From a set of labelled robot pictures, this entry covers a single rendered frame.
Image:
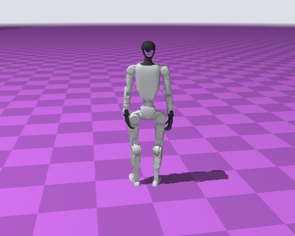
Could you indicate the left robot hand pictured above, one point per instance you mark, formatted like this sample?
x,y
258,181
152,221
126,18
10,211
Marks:
x,y
127,118

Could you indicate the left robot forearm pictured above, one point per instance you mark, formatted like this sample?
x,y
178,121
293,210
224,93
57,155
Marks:
x,y
126,101

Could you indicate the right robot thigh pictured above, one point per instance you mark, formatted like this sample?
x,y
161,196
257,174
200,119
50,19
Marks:
x,y
160,120

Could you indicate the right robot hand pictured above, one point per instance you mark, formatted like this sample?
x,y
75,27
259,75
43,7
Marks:
x,y
170,120

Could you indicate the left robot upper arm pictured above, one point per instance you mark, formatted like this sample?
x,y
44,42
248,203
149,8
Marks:
x,y
129,78

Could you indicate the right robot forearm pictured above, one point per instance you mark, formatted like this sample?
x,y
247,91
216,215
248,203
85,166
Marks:
x,y
169,102

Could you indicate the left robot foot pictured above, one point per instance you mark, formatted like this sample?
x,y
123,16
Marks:
x,y
137,183

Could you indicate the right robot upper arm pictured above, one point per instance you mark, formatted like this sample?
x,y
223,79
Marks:
x,y
164,70

